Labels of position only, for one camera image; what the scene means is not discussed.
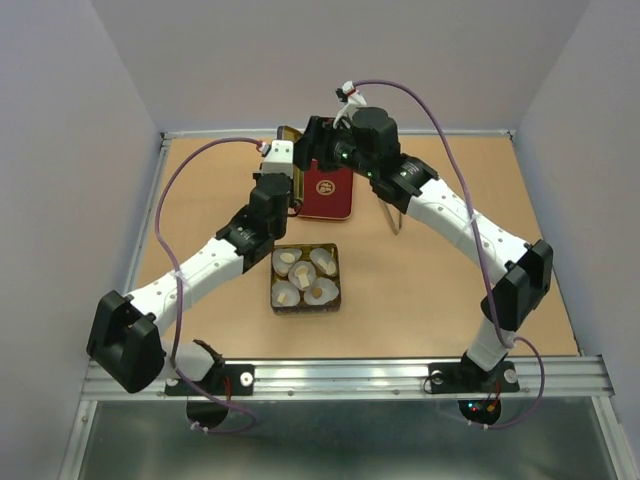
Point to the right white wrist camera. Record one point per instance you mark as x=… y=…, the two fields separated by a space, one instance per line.
x=351 y=99

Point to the top right paper cup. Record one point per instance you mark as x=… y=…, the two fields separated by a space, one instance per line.
x=321 y=253

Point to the bottom left paper cup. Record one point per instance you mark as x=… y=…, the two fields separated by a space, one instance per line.
x=285 y=287

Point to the rectangular white chocolate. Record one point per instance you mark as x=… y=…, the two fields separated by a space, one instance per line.
x=328 y=267

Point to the red lacquer tray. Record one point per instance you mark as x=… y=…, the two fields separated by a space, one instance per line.
x=326 y=195

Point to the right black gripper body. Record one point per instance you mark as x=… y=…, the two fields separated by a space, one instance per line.
x=340 y=150

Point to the aluminium mounting rail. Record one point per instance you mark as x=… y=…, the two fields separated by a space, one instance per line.
x=374 y=379

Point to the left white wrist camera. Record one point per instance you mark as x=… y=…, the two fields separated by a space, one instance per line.
x=276 y=158

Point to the metal front plate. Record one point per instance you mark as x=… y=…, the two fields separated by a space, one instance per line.
x=565 y=438

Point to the gold tin lid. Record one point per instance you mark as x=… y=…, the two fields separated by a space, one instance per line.
x=289 y=133

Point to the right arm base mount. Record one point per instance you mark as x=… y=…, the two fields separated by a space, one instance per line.
x=478 y=392

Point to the white chocolate bar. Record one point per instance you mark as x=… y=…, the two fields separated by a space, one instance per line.
x=283 y=300

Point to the round white chocolate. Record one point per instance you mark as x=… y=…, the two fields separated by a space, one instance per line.
x=302 y=270

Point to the centre paper cup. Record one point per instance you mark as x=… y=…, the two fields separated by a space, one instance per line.
x=311 y=273

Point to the chocolate tin base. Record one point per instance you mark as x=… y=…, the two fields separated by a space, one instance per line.
x=303 y=307

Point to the square white chocolate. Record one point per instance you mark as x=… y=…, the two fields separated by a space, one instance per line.
x=304 y=282

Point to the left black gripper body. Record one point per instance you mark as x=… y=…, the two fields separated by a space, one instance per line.
x=283 y=223

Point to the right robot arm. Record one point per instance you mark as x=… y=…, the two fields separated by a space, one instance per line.
x=517 y=273

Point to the bottom right paper cup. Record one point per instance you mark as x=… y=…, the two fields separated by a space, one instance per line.
x=330 y=292

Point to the paper cup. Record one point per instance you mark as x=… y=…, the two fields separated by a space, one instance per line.
x=285 y=287
x=330 y=292
x=280 y=268
x=321 y=253
x=311 y=273

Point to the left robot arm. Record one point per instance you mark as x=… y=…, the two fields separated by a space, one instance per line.
x=125 y=338

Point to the top left paper cup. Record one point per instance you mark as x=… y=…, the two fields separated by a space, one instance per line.
x=280 y=268

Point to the steel serving tongs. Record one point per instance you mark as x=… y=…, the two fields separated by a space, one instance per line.
x=394 y=221

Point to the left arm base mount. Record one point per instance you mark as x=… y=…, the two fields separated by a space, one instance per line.
x=215 y=381

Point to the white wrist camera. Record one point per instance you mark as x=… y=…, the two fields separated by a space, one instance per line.
x=351 y=99
x=276 y=158

